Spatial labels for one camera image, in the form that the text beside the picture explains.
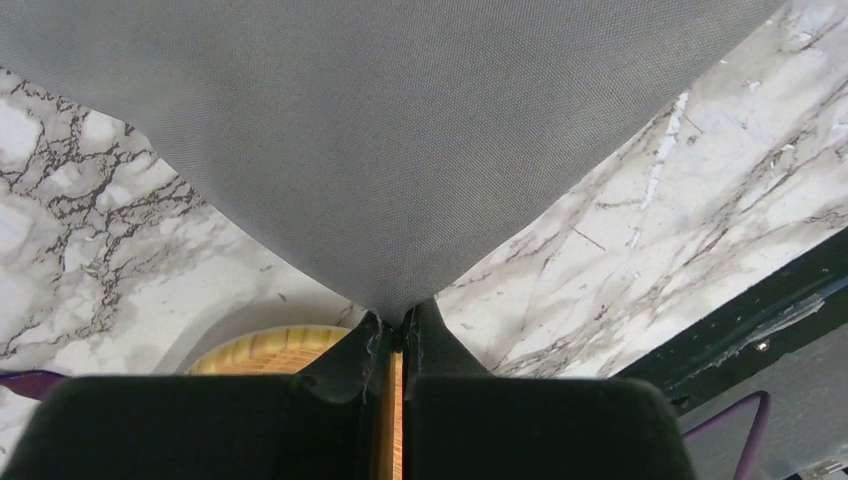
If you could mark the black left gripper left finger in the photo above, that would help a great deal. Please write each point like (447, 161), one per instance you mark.
(320, 423)

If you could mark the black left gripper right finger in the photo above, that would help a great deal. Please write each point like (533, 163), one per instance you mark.
(461, 421)

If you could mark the woven yellow wicker tray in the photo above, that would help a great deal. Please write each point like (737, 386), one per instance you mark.
(289, 349)

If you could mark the grey scalloped cloth placemat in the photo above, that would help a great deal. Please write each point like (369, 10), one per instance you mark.
(380, 147)

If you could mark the purple iridescent fork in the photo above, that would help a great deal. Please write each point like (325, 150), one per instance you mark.
(32, 384)

